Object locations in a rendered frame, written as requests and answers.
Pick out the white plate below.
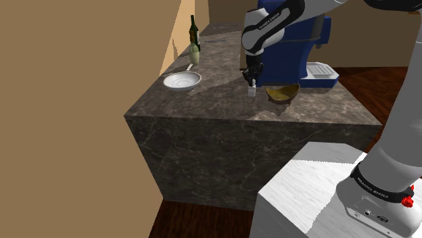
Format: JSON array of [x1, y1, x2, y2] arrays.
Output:
[[163, 71, 202, 92]]

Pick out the brown wooden bowl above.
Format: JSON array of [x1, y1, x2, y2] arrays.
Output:
[[265, 83, 301, 105]]

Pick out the blue espresso machine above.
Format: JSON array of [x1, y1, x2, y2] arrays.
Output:
[[244, 0, 340, 89]]

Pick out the dark marble counter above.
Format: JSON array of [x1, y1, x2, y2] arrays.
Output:
[[123, 22, 383, 212]]

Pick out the grey robot stand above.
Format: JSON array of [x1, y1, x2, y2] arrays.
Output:
[[248, 141, 422, 238]]

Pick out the dark green wine bottle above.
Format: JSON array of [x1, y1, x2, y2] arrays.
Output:
[[189, 14, 202, 53]]

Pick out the pale green vase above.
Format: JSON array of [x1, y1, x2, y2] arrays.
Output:
[[189, 43, 201, 66]]

